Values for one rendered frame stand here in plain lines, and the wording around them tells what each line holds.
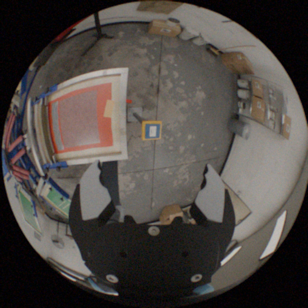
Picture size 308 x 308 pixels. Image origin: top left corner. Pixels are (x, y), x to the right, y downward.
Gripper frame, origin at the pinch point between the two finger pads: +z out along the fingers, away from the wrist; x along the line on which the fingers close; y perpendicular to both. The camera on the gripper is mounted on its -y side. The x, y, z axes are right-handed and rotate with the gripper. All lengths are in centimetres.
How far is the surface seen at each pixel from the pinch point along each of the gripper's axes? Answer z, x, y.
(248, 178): 121, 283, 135
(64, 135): 37, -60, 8
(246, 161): 152, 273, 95
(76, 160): 35, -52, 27
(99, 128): 45, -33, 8
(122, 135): 46, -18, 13
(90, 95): 44, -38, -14
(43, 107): 26, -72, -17
